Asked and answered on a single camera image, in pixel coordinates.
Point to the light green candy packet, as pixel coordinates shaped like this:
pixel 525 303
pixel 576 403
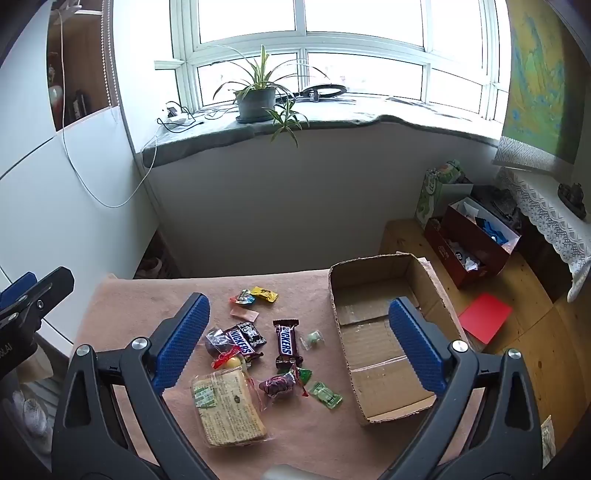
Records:
pixel 325 395

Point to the small open red box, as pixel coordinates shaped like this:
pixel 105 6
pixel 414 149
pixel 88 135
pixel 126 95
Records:
pixel 438 249

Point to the green printed carton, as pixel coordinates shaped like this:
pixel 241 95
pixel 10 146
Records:
pixel 427 203

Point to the yellow candy with red tie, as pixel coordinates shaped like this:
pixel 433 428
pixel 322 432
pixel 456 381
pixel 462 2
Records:
pixel 232 362

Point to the dark books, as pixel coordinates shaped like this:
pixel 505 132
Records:
pixel 78 105

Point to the white lace cloth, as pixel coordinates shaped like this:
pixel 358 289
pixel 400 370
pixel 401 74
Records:
pixel 549 217

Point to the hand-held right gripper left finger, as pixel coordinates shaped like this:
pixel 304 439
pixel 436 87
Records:
pixel 180 344

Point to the pink shoe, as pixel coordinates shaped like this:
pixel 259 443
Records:
pixel 150 267

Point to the wooden shelf niche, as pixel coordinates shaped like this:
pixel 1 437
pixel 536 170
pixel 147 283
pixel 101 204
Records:
pixel 87 60

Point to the dark figurine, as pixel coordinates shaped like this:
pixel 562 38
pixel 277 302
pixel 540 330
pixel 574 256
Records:
pixel 572 198

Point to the red white vase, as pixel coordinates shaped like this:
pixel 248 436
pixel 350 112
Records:
pixel 54 94

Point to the printed paper sheet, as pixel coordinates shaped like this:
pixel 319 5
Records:
pixel 548 438

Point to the wall map poster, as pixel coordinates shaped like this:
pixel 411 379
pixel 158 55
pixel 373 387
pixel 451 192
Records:
pixel 535 92

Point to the large brown chocolate bar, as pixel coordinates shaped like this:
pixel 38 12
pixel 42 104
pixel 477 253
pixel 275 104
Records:
pixel 286 344

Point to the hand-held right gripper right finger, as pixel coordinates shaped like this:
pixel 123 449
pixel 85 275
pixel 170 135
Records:
pixel 415 350

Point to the dark cloth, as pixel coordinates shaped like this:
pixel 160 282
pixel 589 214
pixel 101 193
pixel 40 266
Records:
pixel 498 199

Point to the yellow candy packet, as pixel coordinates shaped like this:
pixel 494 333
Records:
pixel 264 294

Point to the white framed window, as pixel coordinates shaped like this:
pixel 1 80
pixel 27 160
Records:
pixel 369 41

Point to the pink tablecloth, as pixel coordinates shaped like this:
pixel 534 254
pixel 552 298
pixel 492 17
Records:
pixel 120 300

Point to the cardboard box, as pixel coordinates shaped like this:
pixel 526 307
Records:
pixel 369 341

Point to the clear cracker packet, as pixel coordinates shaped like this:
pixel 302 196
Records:
pixel 228 410

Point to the dark green candy packet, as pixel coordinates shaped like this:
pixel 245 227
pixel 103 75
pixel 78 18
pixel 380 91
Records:
pixel 304 374

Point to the black white snack packet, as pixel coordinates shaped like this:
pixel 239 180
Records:
pixel 255 333

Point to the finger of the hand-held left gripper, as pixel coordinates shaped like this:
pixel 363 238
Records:
pixel 18 285
pixel 48 288

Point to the small clear wrapped green candy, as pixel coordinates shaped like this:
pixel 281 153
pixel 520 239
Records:
pixel 314 338

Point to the red paper sheet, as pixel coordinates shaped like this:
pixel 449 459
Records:
pixel 485 316

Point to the potted spider plant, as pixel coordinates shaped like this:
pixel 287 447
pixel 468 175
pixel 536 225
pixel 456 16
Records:
pixel 254 104

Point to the red blue round candy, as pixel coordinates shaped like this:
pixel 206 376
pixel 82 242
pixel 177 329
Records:
pixel 244 298

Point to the red clear candy bag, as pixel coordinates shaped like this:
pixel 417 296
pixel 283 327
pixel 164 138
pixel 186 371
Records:
pixel 277 385

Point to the white charger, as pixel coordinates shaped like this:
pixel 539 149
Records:
pixel 178 121

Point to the white shoes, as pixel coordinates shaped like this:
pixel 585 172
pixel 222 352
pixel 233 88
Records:
pixel 28 410

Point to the dark plum candy packet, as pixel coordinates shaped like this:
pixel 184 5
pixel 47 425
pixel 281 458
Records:
pixel 216 341

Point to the grey windowsill blanket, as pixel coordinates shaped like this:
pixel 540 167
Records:
pixel 207 138

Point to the white wardrobe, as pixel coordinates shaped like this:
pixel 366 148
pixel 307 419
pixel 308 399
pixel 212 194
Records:
pixel 92 240

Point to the large open red box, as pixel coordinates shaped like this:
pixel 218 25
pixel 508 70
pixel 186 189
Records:
pixel 466 240

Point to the pink candy packet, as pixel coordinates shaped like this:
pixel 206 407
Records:
pixel 244 314

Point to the small brown chocolate bar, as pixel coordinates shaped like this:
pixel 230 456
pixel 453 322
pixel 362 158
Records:
pixel 240 345

